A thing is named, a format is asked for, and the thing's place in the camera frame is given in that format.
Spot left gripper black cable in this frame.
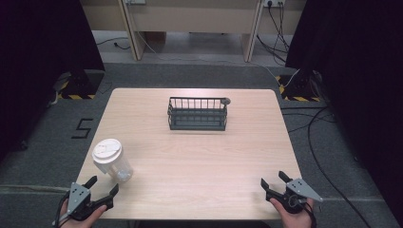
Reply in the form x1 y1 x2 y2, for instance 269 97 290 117
52 191 70 228

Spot person's left hand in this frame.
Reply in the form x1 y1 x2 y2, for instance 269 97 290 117
58 200 108 228

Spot clear plastic cup white lid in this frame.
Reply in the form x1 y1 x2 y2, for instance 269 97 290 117
91 138 134 183

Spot black wire basket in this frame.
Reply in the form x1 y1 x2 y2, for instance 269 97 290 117
166 96 232 132

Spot white wall socket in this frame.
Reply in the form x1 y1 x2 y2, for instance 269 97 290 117
263 0 286 8

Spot person's right hand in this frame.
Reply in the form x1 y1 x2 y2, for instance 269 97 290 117
269 197 316 228

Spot black curtain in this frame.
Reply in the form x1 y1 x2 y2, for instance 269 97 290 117
0 0 106 161
285 0 403 219

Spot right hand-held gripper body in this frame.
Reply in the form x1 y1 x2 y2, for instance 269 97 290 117
271 178 324 215

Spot black stand base striped tape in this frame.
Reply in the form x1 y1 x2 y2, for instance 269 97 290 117
275 70 322 103
52 69 106 101

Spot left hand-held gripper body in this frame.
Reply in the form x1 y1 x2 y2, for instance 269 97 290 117
66 181 108 221

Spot black cable bundle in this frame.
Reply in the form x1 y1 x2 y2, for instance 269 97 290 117
256 0 291 67

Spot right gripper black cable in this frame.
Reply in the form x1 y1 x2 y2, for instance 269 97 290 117
303 202 317 228

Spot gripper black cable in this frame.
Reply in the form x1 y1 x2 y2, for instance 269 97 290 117
52 191 70 228
303 202 317 228

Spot beige wooden desk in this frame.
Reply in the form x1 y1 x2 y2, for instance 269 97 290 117
79 0 308 63

